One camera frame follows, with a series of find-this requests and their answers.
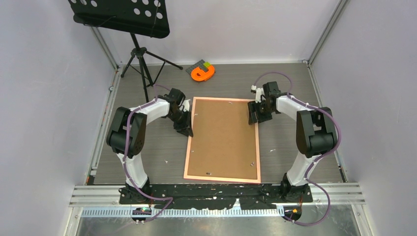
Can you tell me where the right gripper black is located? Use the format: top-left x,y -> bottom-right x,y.
248,99 -> 274,125

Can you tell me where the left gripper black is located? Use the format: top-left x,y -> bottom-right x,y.
167,110 -> 192,137

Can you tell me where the brown cardboard backing board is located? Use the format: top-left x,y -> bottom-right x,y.
186,99 -> 258,180

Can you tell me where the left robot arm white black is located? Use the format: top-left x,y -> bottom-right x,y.
106,88 -> 193,204

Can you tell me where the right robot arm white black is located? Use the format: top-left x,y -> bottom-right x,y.
248,82 -> 338,202

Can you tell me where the orange tape dispenser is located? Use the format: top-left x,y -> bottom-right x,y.
191,62 -> 215,82

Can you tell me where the grey lego plate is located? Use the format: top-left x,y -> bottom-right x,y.
185,59 -> 209,75

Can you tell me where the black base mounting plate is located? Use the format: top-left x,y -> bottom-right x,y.
119,183 -> 313,210

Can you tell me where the black music stand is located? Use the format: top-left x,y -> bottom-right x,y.
69,0 -> 183,101

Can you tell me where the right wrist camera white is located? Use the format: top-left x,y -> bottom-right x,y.
251,85 -> 266,103

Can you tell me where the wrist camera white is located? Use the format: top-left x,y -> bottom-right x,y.
251,85 -> 266,103
180,99 -> 190,112

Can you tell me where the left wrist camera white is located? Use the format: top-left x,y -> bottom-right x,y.
180,99 -> 190,112

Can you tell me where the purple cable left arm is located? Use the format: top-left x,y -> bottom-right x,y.
122,84 -> 175,224

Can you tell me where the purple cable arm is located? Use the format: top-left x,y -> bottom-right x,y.
122,84 -> 175,224
252,71 -> 342,227

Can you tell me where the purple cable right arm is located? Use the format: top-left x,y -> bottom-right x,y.
252,71 -> 342,227

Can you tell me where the aluminium rail front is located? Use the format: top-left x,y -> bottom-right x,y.
69,183 -> 365,218

